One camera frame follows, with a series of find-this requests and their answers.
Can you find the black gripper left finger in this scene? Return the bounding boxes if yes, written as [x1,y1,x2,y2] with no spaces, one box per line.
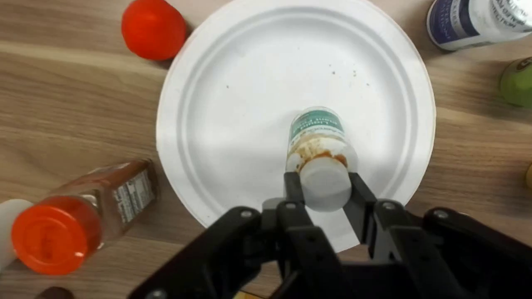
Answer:
[129,171,355,299]

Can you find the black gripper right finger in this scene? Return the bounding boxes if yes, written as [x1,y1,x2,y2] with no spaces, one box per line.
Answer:
[344,171,532,299]

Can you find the small white teal-label bottle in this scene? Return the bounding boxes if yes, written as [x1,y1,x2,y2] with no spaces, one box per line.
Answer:
[284,108,357,214]

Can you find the green Play-Doh tub teal lid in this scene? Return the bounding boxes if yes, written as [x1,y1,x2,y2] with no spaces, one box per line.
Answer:
[497,57,532,110]

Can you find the white blue-label pill bottle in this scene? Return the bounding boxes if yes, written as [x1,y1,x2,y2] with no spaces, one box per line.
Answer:
[423,0,532,53]

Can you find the orange-capped brown spice jar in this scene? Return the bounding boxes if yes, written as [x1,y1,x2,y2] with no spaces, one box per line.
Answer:
[9,158,159,278]

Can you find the white paper plate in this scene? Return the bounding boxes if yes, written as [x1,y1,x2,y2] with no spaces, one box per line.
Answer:
[154,0,437,254]

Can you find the red ball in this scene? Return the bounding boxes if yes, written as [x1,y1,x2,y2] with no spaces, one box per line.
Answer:
[119,0,189,63]

